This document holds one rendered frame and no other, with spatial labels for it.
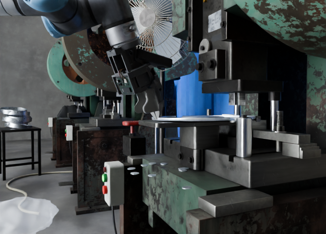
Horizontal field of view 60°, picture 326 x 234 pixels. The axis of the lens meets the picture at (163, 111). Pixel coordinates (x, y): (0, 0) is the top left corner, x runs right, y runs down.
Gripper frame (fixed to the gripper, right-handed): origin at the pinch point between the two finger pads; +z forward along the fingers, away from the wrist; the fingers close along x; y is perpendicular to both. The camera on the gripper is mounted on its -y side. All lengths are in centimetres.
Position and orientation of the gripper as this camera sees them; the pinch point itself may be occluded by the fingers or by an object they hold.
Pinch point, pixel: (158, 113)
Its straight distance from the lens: 75.3
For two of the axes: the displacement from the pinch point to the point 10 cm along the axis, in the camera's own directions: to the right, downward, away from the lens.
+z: 3.1, 9.0, 3.0
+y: -6.9, 4.3, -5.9
